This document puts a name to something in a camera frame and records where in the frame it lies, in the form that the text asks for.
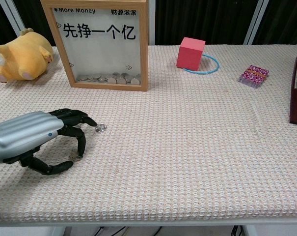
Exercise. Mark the beige woven tablecloth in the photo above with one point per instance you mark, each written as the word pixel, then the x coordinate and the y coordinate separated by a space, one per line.
pixel 163 159

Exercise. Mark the white metal frame post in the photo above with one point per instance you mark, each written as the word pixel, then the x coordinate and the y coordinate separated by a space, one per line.
pixel 151 22
pixel 13 12
pixel 255 22

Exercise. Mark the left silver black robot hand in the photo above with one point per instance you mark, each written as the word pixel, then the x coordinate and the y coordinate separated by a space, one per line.
pixel 23 130

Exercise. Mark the red cube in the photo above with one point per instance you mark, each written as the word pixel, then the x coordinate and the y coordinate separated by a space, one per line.
pixel 188 56

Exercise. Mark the wooden frame coin bank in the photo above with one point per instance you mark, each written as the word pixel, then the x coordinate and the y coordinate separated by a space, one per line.
pixel 99 54

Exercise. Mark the yellow plush toy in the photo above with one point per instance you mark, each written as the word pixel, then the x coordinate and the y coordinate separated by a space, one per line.
pixel 23 56

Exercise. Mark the silver coin heap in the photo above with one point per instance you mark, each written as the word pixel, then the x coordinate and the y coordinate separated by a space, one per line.
pixel 114 79

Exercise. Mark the purple patterned card deck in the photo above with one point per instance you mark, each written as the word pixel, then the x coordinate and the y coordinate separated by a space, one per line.
pixel 253 75

